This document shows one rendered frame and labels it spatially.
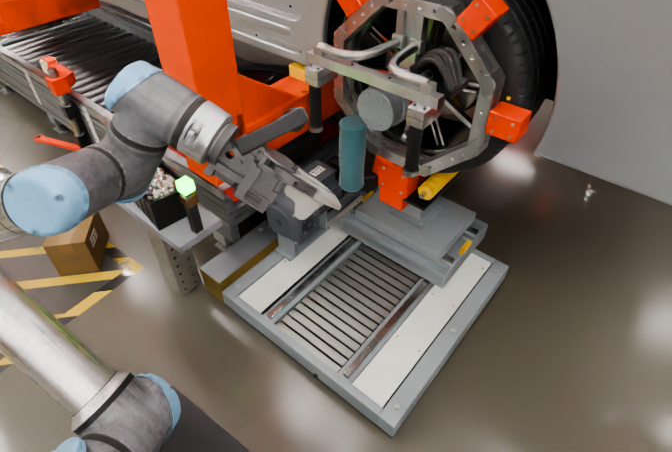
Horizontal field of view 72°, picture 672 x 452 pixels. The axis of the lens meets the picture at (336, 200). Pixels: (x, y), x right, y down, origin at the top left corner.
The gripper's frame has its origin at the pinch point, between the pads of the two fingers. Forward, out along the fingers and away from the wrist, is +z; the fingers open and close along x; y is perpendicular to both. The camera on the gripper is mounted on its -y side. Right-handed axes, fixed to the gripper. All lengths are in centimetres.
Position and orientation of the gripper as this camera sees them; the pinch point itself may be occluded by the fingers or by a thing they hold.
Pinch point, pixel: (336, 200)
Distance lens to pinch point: 74.0
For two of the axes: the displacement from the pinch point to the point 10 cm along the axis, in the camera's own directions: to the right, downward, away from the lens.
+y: -5.5, 8.1, 2.1
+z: 8.4, 5.3, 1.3
